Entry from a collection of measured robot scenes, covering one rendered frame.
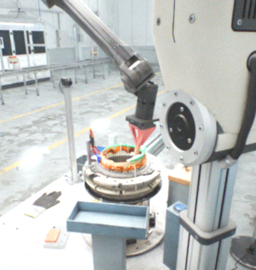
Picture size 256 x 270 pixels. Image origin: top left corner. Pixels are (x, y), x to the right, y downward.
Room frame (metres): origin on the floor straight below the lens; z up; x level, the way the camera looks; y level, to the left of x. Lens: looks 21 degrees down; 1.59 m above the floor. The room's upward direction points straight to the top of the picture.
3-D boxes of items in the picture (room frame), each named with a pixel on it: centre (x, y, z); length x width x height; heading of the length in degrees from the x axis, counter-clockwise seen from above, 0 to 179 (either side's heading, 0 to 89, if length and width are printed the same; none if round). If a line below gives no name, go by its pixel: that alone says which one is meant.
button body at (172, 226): (0.75, -0.18, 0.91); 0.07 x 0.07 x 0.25; 43
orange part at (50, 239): (0.88, 0.33, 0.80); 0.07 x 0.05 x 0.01; 178
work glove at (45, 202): (1.14, 0.44, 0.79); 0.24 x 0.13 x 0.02; 153
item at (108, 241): (0.69, 0.06, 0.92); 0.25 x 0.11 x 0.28; 82
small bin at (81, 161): (1.50, 0.26, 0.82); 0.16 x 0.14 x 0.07; 62
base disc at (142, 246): (0.97, 0.02, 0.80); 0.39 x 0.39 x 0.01
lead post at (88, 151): (0.95, 0.16, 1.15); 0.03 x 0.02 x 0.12; 139
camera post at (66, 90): (1.37, 0.32, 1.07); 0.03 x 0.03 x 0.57; 38
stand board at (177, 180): (0.97, -0.29, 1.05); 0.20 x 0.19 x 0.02; 148
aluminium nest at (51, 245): (0.89, 0.30, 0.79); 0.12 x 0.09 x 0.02; 178
